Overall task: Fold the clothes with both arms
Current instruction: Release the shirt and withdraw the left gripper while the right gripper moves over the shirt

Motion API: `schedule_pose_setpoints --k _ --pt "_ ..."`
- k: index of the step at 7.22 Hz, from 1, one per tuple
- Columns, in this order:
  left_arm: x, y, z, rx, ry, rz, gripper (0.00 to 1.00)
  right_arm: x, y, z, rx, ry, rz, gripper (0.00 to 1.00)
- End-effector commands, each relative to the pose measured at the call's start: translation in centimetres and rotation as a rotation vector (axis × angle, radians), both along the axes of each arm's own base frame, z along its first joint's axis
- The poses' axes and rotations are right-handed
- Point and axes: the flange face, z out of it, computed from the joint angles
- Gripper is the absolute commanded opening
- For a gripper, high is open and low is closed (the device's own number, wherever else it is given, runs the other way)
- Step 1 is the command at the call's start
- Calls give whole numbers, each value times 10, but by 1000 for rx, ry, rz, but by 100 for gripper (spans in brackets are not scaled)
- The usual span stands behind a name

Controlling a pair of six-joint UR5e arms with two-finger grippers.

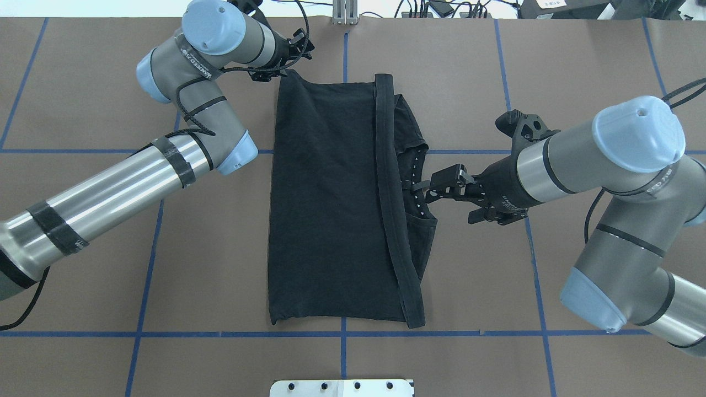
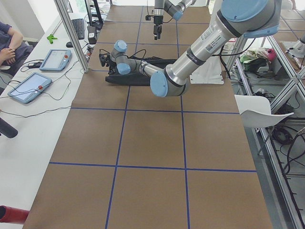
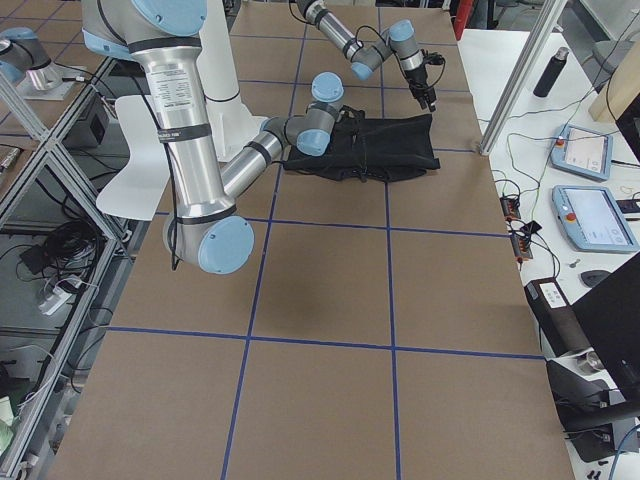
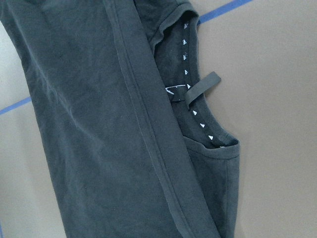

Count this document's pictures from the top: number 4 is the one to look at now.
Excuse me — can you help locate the black t-shirt with logo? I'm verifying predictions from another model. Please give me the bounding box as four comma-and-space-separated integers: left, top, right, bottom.
0, 0, 240, 238

